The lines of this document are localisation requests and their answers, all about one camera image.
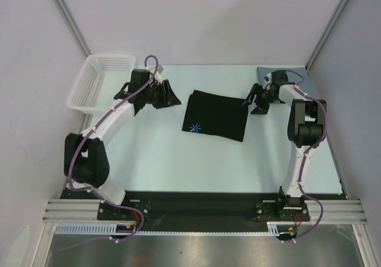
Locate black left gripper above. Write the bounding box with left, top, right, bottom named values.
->
left=142, top=80, right=181, bottom=110

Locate black t shirt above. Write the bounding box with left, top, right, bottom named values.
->
left=182, top=90, right=248, bottom=142

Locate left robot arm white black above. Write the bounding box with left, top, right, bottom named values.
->
left=64, top=77, right=181, bottom=219

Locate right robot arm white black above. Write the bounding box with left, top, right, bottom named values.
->
left=242, top=83, right=327, bottom=221

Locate folded grey-blue t shirt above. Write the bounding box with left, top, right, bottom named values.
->
left=257, top=67, right=308, bottom=106

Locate white plastic basket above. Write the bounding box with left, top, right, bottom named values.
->
left=67, top=54, right=136, bottom=114

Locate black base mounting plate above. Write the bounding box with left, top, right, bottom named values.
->
left=61, top=189, right=349, bottom=232

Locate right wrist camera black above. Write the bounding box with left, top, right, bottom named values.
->
left=263, top=70, right=289, bottom=90

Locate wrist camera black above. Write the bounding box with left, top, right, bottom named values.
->
left=114, top=65, right=164, bottom=102
left=263, top=70, right=289, bottom=90

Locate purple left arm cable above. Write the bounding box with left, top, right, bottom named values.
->
left=67, top=55, right=145, bottom=244

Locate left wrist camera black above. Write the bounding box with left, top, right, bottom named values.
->
left=114, top=65, right=164, bottom=102

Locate right aluminium corner post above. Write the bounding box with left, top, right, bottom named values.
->
left=305, top=0, right=350, bottom=71

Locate aluminium corner post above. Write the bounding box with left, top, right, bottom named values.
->
left=305, top=0, right=350, bottom=71
left=53, top=0, right=91, bottom=57

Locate white slotted cable duct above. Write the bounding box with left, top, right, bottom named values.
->
left=55, top=222, right=296, bottom=237

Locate aluminium frame rail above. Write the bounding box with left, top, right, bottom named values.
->
left=42, top=199, right=367, bottom=224

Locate left aluminium corner post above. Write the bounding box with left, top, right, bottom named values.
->
left=53, top=0, right=91, bottom=57

